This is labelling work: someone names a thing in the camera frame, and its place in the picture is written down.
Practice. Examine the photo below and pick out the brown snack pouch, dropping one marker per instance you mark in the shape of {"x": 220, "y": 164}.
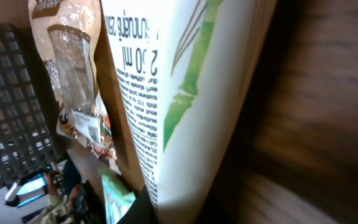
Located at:
{"x": 66, "y": 33}

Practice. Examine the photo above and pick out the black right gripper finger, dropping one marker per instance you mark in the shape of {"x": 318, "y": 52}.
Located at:
{"x": 141, "y": 211}

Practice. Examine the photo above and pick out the grey plastic shopping basket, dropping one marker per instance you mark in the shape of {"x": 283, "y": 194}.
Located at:
{"x": 26, "y": 143}

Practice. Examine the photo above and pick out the person in background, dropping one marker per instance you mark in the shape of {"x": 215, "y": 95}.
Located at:
{"x": 78, "y": 204}

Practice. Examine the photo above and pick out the light blue snack packet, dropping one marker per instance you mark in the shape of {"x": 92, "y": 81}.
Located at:
{"x": 117, "y": 198}

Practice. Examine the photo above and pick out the background monitor screen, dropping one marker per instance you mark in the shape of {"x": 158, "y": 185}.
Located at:
{"x": 28, "y": 188}

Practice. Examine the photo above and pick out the white tube with gold cap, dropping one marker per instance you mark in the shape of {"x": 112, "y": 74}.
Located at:
{"x": 183, "y": 68}

